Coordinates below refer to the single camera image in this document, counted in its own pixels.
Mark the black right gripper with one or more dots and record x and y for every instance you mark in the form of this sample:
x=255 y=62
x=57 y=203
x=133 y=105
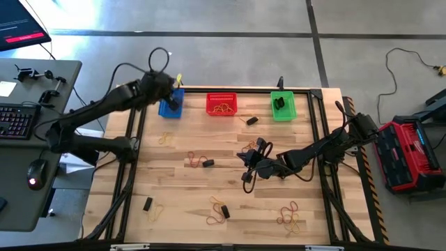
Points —
x=268 y=169

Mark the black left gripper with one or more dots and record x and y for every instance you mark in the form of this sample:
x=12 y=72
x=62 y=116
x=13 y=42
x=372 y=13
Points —
x=157 y=87

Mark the yellow thin rubber band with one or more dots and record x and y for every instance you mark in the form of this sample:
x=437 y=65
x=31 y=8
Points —
x=296 y=228
x=161 y=140
x=213 y=199
x=223 y=108
x=161 y=209

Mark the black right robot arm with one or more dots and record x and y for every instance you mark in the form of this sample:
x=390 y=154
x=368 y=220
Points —
x=313 y=150

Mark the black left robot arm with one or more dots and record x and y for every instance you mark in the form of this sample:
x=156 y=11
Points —
x=90 y=108

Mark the blue plastic basket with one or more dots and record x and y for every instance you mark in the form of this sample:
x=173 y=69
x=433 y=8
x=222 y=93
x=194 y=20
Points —
x=165 y=111

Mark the yellow tape tag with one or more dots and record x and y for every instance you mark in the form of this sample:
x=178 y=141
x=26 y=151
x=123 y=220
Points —
x=179 y=79

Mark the red plastic basket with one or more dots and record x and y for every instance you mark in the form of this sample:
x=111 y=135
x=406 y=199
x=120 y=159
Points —
x=210 y=96

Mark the green plastic basket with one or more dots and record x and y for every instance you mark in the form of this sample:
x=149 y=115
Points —
x=291 y=115

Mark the white paper sheet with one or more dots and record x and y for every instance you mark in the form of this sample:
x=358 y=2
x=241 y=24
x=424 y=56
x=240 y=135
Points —
x=75 y=164

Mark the black desk clamp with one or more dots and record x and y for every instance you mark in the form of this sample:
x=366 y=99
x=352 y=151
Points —
x=24 y=74
x=48 y=94

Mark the yellow black hazard strip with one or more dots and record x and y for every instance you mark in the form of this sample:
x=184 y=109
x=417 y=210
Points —
x=378 y=212

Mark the black computer mouse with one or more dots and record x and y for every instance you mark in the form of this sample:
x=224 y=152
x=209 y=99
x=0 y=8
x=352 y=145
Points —
x=38 y=171

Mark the black backlit keyboard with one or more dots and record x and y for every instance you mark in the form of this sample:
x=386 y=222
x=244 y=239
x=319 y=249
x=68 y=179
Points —
x=17 y=122

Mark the pale yellow sticky note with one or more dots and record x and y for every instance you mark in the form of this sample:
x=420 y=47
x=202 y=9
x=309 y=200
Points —
x=7 y=89

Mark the red and black tool case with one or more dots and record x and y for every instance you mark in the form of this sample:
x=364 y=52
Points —
x=418 y=164

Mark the grey desk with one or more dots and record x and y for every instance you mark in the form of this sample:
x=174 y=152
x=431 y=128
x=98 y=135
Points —
x=10 y=153

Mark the black computer monitor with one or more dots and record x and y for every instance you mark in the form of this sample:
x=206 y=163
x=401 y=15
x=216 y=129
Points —
x=17 y=24

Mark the black equipment stand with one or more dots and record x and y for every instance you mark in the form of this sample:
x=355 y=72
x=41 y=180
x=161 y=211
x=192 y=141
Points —
x=435 y=108

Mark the black metal table frame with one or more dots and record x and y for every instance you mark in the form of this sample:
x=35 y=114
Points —
x=195 y=90

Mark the white metal bracket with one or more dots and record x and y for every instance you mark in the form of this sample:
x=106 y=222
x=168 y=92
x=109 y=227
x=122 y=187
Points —
x=129 y=247
x=324 y=248

